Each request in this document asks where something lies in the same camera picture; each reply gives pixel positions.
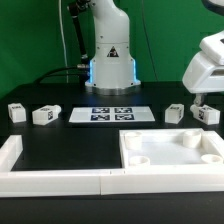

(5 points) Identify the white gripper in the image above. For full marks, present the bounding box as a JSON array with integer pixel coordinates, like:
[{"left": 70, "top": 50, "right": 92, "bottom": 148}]
[{"left": 182, "top": 30, "right": 224, "bottom": 106}]

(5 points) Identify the white square table top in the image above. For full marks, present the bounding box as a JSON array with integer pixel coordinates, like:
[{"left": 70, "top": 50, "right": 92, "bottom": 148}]
[{"left": 119, "top": 129, "right": 224, "bottom": 169}]

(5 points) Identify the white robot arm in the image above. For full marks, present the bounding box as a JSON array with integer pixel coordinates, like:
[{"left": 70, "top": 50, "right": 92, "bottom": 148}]
[{"left": 85, "top": 0, "right": 224, "bottom": 105}]

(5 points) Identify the white fiducial marker sheet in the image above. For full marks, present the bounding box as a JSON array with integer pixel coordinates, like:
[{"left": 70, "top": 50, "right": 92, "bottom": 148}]
[{"left": 69, "top": 106, "right": 155, "bottom": 123}]

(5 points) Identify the white U-shaped fence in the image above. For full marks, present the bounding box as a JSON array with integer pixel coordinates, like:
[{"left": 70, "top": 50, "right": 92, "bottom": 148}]
[{"left": 0, "top": 135, "right": 224, "bottom": 197}]

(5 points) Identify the black cable conduit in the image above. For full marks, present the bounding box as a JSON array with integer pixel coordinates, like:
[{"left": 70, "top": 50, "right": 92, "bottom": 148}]
[{"left": 33, "top": 0, "right": 92, "bottom": 84}]

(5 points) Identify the white thin cable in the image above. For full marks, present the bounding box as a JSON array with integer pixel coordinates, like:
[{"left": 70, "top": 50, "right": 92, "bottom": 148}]
[{"left": 58, "top": 0, "right": 70, "bottom": 84}]

